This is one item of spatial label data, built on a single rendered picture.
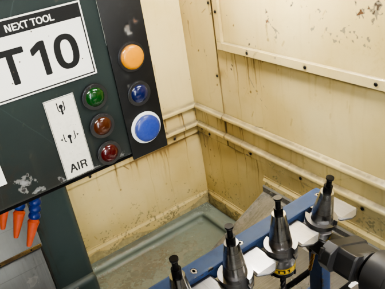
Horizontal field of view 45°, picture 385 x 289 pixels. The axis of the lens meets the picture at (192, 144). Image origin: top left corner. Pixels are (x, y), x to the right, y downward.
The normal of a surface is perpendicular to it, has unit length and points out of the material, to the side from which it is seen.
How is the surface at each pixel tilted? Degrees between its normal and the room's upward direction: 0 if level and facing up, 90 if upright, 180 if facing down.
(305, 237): 0
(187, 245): 0
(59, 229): 90
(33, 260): 90
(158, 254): 0
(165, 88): 90
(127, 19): 90
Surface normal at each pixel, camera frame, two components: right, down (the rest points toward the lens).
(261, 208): -0.46, -0.65
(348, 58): -0.81, 0.37
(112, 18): 0.57, 0.31
